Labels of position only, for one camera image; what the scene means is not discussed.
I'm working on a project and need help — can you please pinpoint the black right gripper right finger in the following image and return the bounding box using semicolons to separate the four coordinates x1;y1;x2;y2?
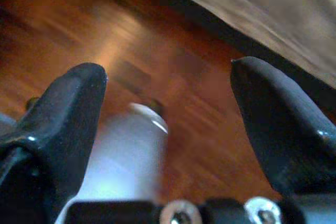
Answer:
230;56;336;196

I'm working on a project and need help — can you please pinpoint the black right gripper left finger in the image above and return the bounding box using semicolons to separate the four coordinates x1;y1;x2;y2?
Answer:
0;62;107;224

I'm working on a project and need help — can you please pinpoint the grey floral bed sheet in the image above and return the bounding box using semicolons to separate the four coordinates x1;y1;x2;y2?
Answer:
149;0;336;90

